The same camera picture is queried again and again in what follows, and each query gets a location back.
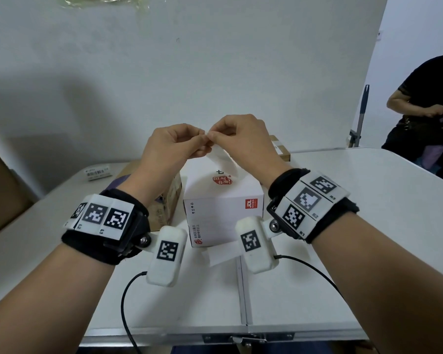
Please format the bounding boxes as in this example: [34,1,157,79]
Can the person's left forearm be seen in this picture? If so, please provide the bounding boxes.
[0,242,116,354]

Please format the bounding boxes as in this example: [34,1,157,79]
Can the small white label box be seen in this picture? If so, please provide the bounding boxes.
[85,164,113,181]

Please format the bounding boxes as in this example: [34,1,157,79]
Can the small brown cardboard box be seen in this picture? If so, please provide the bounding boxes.
[269,135,292,163]

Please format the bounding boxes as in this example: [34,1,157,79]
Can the white tape strip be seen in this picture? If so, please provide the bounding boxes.
[206,140,244,178]

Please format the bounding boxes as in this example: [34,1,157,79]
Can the person's left hand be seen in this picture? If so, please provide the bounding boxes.
[118,123,213,207]

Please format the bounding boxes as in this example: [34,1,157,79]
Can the person's right forearm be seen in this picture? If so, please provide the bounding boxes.
[312,211,443,354]

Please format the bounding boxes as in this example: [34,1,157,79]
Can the person's right hand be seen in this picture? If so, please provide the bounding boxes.
[207,114,293,189]

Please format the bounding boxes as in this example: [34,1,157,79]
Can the white wrist camera with marker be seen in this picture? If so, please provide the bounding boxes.
[235,216,282,274]
[145,225,188,288]

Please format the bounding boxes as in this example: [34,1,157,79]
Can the white carton with red label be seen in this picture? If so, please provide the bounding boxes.
[183,153,265,248]

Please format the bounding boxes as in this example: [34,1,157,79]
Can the white paper strip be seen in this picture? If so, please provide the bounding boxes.
[202,241,244,268]

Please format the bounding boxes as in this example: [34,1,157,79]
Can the black cable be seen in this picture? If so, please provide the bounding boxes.
[273,254,345,300]
[120,271,148,354]

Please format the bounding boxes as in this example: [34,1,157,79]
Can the metal table latch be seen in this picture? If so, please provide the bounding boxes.
[202,332,295,347]

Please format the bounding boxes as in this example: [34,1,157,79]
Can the grey pole with clamp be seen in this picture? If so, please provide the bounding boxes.
[348,85,370,148]

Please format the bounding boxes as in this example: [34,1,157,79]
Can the black wristband with marker tiles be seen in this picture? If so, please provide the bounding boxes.
[266,168,360,244]
[61,188,151,266]

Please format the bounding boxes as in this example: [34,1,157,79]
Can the large open cardboard box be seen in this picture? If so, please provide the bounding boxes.
[0,129,35,241]

